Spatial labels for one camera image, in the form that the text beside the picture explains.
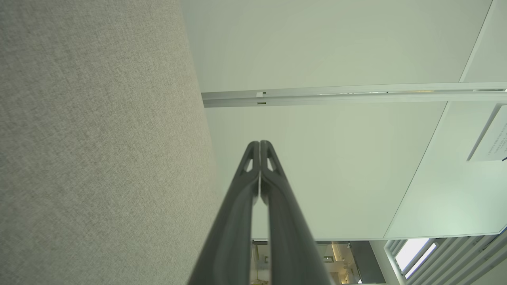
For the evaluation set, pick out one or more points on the white paper notice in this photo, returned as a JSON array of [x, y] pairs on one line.
[[493, 138]]

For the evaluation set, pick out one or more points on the aluminium wall rail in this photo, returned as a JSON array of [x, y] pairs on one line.
[[336, 95]]

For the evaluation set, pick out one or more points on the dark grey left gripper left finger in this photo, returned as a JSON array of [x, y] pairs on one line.
[[233, 221]]

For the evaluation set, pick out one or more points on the window with slatted blinds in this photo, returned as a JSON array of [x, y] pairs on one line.
[[431, 257]]

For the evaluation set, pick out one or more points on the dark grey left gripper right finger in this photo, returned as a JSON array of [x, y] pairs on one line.
[[289, 229]]

